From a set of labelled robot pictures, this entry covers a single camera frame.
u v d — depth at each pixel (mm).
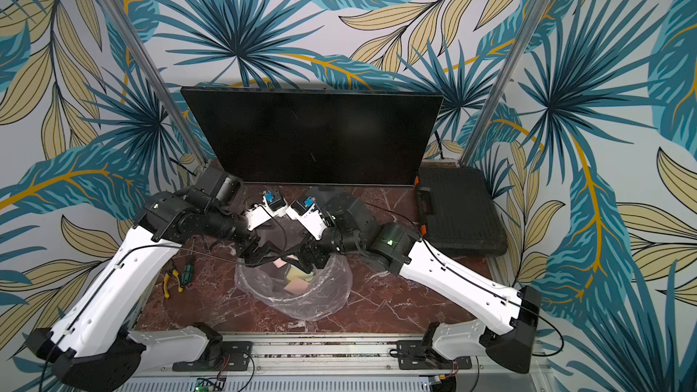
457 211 952
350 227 479
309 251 525
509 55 860
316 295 606
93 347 372
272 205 541
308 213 526
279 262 585
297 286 729
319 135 926
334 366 733
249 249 541
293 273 785
